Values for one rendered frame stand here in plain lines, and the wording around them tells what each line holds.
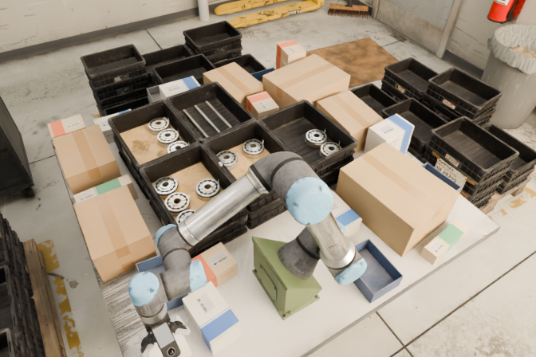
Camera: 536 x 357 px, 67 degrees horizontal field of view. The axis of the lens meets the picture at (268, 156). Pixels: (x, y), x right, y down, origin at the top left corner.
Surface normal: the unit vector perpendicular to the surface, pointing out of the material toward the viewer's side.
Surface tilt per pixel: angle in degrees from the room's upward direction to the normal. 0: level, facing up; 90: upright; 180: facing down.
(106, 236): 0
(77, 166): 0
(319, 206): 77
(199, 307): 0
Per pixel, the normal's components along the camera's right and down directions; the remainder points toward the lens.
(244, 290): 0.01, -0.72
